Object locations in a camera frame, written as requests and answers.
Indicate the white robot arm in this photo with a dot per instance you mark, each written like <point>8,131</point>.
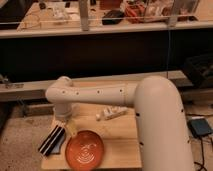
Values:
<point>160,119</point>

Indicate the black bag on bench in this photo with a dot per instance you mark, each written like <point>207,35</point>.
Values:
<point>112,17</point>

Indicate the orange round plate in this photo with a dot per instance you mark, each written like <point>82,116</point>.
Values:
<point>85,151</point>

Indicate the yellow sponge piece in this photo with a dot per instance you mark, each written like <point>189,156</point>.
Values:
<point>72,128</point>

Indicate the metal frame post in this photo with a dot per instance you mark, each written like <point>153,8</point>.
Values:
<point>83,10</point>
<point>173,18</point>

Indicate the wooden board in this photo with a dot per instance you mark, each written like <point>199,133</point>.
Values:
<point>119,136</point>

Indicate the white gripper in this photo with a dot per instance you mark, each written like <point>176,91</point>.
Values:
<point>52,144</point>

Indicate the orange tool on bench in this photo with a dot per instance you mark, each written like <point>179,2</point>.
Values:
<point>135,13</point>

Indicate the metal frame post left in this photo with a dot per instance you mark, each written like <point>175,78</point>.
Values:
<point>83,10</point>

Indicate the metal frame post right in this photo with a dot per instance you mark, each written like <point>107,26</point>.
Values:
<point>173,18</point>

